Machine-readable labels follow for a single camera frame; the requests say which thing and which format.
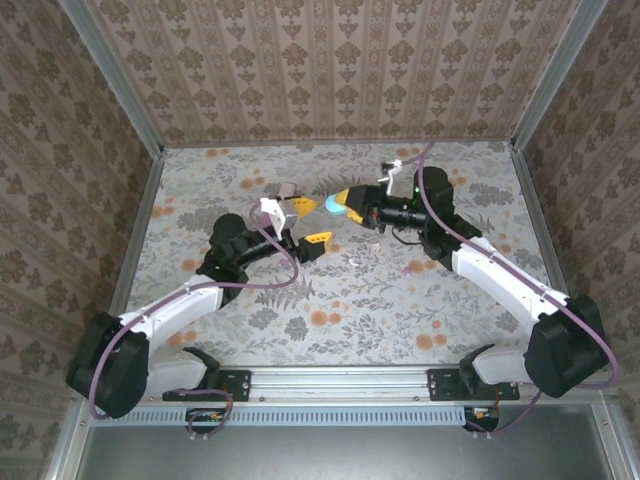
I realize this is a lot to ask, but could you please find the aluminium floor rail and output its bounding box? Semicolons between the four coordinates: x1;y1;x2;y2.
509;142;594;364
94;149;166;369

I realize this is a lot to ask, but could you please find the wide aluminium extrusion beam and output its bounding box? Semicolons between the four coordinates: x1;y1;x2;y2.
74;366;614;404

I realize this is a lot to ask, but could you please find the small black controller box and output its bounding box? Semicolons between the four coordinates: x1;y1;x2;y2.
185;407;227;435
462;404;502;432

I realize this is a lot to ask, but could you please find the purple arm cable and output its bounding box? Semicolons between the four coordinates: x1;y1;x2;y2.
399;142;623;441
88;207;301;441

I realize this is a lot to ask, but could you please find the thin aluminium edge strip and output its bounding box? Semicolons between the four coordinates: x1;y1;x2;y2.
162;141;516;150

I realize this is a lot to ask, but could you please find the aluminium corner post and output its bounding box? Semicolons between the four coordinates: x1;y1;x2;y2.
510;0;610;154
58;0;165;160

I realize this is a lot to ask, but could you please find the slotted light blue cable duct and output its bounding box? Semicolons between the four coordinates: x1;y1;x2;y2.
92;404;474;427

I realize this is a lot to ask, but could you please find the grey metal sheet panel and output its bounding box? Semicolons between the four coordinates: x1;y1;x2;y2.
49;402;634;480

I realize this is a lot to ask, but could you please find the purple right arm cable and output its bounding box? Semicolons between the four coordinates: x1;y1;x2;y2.
399;142;623;441

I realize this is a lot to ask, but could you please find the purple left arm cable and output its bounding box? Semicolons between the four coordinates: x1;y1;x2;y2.
88;207;301;441

